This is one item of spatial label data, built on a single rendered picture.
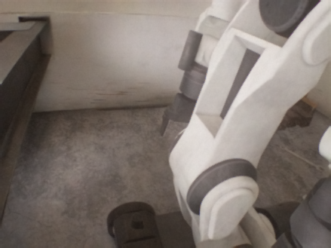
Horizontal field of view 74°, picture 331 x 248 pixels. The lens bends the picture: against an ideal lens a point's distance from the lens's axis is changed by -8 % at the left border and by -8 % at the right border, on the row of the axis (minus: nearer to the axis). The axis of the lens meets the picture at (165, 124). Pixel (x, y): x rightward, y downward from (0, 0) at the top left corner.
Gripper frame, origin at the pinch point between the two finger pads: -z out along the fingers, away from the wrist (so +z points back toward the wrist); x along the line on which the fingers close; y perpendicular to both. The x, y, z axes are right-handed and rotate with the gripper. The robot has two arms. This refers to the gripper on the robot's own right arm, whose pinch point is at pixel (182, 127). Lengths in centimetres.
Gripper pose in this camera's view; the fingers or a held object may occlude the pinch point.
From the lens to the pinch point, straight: 68.8
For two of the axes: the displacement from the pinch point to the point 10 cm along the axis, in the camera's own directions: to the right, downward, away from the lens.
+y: 2.9, 5.3, -8.0
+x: -9.2, -1.0, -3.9
